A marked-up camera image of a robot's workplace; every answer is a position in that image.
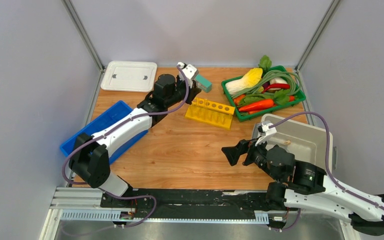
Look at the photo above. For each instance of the blue plastic bin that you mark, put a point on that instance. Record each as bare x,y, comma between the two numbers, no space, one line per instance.
108,118

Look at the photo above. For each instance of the green leafy vegetable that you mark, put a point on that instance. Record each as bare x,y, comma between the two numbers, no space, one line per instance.
265,63

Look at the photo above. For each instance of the yellow test tube rack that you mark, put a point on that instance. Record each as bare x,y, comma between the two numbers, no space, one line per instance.
212,113

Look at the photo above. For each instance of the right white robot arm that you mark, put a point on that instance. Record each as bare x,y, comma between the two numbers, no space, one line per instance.
303,185

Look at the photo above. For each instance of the beige plastic tub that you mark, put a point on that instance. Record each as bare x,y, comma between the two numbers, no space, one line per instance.
308,143

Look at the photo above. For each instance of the teal rectangular box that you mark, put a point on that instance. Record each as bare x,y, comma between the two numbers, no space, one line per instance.
204,84

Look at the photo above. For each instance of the white tray lid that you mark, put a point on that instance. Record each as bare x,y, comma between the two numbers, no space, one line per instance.
129,76

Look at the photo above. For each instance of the red chili pepper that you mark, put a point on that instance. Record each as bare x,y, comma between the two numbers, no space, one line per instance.
272,88

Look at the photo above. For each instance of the green vegetable tray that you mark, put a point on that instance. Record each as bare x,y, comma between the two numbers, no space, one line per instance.
282,99

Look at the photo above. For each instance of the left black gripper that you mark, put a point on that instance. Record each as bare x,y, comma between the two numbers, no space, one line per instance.
180,82

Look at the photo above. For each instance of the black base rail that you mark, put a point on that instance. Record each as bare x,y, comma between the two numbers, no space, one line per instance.
200,204

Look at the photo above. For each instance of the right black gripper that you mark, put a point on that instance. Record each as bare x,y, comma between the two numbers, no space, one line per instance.
232,153

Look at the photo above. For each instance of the napa cabbage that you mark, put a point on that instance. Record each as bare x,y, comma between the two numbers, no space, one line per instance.
250,79

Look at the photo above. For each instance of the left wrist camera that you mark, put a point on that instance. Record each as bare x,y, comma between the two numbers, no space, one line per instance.
188,70

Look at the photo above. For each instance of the green long beans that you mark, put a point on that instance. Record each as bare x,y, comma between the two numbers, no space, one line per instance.
269,77

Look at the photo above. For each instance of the orange carrot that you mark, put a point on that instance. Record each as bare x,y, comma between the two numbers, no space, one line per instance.
257,106

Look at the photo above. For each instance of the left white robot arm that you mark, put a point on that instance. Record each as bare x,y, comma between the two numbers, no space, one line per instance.
90,158

